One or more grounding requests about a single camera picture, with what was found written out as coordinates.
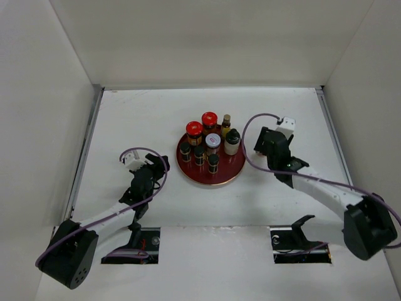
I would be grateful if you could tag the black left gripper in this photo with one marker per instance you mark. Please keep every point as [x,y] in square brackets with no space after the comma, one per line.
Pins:
[160,170]

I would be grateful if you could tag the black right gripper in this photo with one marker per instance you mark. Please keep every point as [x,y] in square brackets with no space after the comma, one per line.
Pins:
[260,140]

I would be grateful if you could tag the black lid spice jar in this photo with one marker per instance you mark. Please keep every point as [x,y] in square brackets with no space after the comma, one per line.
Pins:
[185,149]
[213,161]
[199,154]

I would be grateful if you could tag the black pump white powder bottle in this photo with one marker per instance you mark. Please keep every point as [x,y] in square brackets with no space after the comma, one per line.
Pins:
[231,142]

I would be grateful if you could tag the red lid chili jar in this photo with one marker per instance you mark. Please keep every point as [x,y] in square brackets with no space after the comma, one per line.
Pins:
[194,131]
[209,122]

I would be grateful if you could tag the yellow label oil bottle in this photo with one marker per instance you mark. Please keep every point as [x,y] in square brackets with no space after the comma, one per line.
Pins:
[226,125]

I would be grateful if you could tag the white lid sauce jar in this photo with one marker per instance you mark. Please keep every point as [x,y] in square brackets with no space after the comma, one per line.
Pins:
[213,142]

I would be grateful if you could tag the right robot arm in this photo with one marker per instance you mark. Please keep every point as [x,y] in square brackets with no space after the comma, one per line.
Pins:
[366,221]

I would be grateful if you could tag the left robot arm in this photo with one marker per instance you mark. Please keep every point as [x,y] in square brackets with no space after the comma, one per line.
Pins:
[76,245]

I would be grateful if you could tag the red round tray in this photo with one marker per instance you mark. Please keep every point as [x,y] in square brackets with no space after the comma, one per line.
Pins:
[229,166]

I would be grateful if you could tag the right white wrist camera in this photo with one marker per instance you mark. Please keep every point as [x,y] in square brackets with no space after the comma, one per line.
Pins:
[286,126]

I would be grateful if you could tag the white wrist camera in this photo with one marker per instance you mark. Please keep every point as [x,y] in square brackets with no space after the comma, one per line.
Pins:
[132,161]
[286,126]

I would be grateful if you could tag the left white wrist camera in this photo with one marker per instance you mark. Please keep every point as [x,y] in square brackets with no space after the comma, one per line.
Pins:
[132,161]

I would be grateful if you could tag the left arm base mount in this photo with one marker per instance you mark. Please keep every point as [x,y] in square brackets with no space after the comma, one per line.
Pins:
[142,248]

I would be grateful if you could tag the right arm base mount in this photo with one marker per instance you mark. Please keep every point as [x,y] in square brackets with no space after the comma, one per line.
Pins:
[290,245]

